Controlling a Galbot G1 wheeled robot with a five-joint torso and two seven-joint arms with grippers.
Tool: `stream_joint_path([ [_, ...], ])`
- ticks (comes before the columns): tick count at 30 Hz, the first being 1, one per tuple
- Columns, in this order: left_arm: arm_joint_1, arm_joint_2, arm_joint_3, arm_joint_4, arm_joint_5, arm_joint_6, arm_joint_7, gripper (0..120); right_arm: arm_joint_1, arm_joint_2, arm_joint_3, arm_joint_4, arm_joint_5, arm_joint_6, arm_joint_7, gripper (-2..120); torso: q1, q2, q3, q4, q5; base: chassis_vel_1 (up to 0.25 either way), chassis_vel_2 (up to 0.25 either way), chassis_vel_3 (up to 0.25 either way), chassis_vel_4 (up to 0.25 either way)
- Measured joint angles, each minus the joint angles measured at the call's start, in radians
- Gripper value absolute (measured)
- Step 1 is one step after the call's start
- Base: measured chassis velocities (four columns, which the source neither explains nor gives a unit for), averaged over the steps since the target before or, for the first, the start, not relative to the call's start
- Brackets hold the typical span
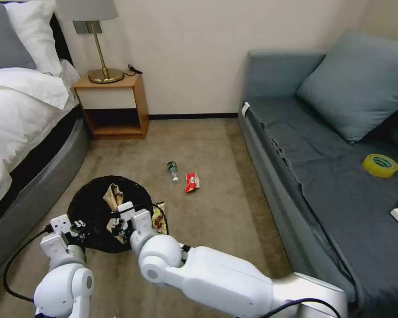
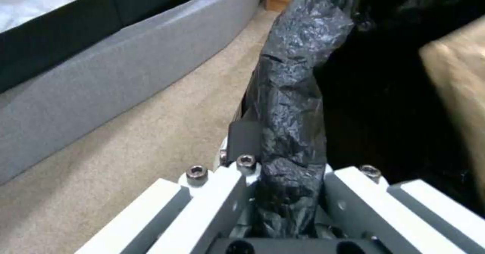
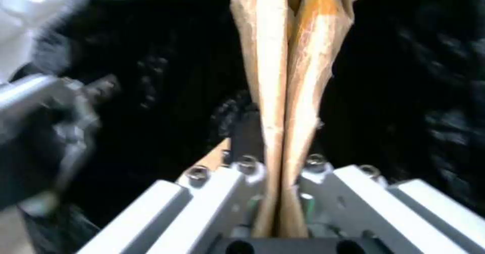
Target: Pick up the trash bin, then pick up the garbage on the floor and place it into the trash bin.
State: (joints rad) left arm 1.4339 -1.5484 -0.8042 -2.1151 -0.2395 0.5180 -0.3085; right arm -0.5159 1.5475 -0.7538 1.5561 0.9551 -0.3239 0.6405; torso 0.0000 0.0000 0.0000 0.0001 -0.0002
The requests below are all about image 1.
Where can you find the red crumpled wrapper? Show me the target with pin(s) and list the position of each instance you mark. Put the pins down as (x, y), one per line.
(191, 183)

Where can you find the black headboard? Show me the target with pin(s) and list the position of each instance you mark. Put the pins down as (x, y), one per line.
(62, 39)

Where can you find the yellow tape roll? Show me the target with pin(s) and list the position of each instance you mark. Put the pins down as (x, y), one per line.
(371, 165)

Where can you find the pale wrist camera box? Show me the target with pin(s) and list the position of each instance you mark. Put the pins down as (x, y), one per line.
(126, 207)

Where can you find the large blue cushion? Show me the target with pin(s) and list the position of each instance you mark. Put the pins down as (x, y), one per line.
(358, 86)

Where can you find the grey blue sofa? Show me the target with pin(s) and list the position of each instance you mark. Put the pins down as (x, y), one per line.
(335, 198)

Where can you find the black mesh trash bin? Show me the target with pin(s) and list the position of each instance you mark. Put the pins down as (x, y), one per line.
(93, 202)

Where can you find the white pillow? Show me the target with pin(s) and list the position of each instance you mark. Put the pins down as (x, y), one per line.
(33, 29)

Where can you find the wooden nightstand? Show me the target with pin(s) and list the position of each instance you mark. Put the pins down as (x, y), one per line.
(109, 96)

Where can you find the white duvet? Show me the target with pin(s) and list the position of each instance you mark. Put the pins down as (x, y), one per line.
(23, 109)

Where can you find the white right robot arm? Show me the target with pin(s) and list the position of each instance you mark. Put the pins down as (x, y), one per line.
(212, 275)

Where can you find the grey wall switch panel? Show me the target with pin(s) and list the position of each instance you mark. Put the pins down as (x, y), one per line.
(84, 27)

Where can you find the grey bed base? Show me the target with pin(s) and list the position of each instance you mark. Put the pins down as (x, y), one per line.
(36, 185)

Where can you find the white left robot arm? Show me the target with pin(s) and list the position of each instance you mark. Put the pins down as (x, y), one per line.
(64, 285)

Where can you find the brass table lamp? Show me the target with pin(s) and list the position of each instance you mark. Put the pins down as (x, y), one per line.
(99, 49)

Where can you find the white sofa tag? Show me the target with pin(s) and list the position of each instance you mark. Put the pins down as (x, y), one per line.
(246, 108)

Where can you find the grey pillow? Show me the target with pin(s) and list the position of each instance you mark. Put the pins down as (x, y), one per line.
(6, 43)

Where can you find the small clear plastic bottle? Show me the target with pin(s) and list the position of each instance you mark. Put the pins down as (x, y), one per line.
(173, 169)

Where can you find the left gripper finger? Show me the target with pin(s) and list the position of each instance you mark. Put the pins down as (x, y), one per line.
(79, 222)
(83, 236)

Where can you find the yellow brown snack packet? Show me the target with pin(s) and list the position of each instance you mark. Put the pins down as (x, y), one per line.
(159, 222)

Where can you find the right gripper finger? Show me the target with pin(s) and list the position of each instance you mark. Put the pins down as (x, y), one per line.
(124, 237)
(114, 232)

